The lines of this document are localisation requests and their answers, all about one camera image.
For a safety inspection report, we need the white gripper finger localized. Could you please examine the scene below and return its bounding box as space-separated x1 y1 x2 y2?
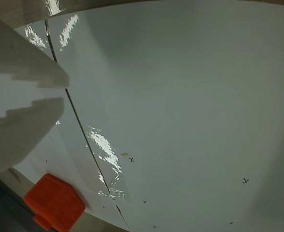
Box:
0 9 70 88
0 96 65 179

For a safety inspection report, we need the white paper sheet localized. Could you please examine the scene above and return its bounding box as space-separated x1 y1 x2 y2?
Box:
45 0 284 232
0 18 130 230

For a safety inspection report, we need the orange cube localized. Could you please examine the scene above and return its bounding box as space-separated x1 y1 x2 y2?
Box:
23 173 86 232

